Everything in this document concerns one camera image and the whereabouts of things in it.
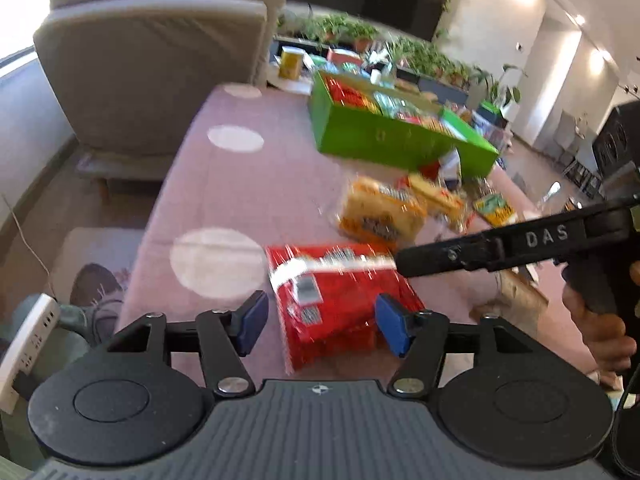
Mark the green yellow snack packet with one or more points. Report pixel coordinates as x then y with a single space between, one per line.
495 207

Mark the white red snack packet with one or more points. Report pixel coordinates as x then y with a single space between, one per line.
450 165

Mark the beige sofa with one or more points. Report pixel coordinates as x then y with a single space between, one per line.
150 70

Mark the row of green potted plants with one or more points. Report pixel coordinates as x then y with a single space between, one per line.
350 27

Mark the pink dotted tablecloth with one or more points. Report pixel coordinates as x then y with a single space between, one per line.
225 185

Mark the green cardboard box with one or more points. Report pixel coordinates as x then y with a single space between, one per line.
360 135

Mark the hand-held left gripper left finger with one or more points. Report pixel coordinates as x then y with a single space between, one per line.
252 320

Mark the red round-cookie snack packet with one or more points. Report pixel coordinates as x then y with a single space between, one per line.
330 320

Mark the dark slipper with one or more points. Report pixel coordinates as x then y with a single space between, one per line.
97 295

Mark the person's right hand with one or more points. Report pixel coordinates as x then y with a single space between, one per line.
600 340

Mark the tall leafy floor plant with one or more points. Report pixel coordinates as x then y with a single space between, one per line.
500 85

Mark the beige floor rug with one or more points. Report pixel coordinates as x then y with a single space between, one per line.
100 245

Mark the white power strip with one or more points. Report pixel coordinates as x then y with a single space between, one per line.
30 345

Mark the teal snack packet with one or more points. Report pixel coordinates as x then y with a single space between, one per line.
397 105

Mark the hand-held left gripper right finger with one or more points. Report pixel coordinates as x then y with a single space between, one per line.
392 322

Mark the clear-wrapped yellow bread packet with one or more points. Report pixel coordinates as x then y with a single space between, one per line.
375 210

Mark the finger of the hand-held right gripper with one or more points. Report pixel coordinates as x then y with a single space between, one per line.
440 257

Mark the yellow cylindrical can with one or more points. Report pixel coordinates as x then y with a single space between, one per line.
291 62

